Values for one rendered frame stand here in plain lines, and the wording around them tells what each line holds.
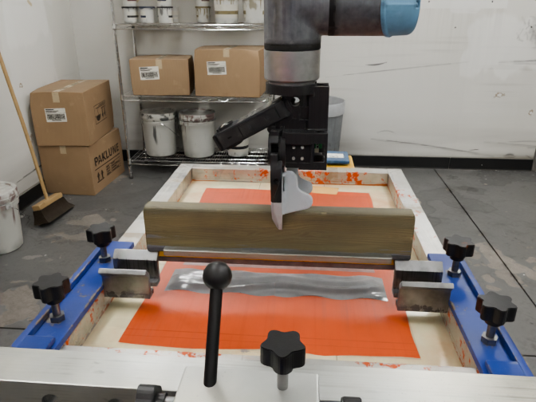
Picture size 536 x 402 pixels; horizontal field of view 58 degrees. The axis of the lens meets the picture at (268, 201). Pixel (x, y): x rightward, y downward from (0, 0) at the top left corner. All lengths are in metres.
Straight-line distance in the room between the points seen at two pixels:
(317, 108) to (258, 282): 0.31
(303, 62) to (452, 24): 3.84
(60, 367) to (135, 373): 0.08
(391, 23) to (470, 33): 3.86
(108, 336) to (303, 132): 0.40
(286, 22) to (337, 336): 0.43
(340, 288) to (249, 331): 0.18
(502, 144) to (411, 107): 0.87
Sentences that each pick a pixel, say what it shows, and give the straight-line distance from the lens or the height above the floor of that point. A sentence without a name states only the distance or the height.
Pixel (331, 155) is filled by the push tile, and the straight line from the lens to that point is 1.47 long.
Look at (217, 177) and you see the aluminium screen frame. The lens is 1.28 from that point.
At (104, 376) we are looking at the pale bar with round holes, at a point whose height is 1.04.
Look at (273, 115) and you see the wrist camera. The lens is 0.67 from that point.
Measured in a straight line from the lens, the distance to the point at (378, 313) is 0.77.
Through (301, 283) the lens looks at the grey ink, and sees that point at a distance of 0.82.
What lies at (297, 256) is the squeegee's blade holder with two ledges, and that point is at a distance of 0.74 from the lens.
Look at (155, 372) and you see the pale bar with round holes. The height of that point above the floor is 1.04.
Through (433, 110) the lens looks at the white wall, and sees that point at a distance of 4.52.
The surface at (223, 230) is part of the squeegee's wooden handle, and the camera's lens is 0.74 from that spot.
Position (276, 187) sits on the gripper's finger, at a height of 1.15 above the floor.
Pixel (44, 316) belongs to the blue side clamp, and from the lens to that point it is 0.72.
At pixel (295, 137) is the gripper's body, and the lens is 0.66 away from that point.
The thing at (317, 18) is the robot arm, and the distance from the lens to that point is 0.64.
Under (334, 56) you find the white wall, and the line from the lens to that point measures 4.32.
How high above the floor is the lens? 1.39
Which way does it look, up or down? 22 degrees down
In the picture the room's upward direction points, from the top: straight up
